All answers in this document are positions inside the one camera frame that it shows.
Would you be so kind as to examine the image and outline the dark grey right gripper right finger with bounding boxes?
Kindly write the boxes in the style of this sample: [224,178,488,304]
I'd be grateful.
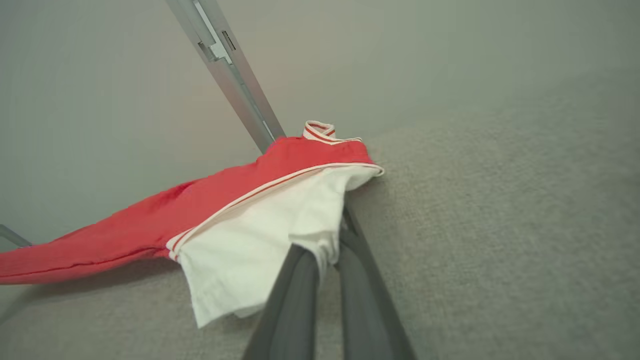
[337,206,417,360]

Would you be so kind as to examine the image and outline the grey wall skirting strip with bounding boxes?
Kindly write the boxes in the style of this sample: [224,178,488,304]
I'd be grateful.
[0,223,34,249]

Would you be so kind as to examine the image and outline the red shorts with white trim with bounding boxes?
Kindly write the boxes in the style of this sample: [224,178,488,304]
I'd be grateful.
[0,120,385,329]

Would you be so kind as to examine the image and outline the grey metal post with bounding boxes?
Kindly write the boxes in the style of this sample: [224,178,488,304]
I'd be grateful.
[165,0,287,155]

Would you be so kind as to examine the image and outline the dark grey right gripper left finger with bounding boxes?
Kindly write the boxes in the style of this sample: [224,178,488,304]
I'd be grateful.
[242,243,321,360]

